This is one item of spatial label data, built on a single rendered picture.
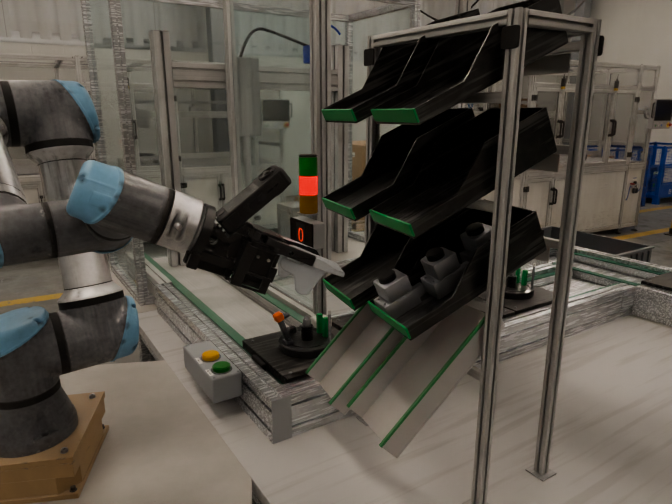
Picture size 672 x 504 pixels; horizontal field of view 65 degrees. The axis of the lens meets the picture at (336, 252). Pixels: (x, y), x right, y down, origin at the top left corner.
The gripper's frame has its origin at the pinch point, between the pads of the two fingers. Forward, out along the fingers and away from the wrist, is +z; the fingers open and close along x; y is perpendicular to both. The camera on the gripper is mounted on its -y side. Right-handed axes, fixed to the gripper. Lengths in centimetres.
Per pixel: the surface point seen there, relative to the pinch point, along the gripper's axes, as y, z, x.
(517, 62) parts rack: -35.6, 10.0, 9.8
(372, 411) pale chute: 23.3, 22.1, -4.5
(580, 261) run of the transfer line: -27, 151, -87
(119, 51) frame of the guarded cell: -27, -37, -120
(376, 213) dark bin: -9.4, 6.5, -3.7
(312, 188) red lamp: -10, 17, -61
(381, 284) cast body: 0.9, 11.4, -1.8
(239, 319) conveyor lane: 35, 19, -79
